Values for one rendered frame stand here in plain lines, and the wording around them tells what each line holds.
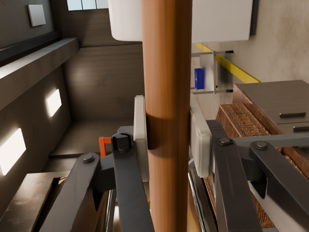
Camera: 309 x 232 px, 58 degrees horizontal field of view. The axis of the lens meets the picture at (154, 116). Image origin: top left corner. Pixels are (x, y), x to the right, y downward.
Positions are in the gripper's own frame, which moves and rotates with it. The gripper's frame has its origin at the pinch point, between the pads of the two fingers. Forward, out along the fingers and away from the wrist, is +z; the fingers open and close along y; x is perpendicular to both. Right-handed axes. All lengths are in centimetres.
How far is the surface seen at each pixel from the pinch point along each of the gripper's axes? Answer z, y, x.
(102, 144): 506, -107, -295
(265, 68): 249, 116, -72
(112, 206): 99, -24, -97
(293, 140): 82, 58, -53
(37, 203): 122, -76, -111
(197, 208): 103, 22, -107
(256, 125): 113, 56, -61
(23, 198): 128, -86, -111
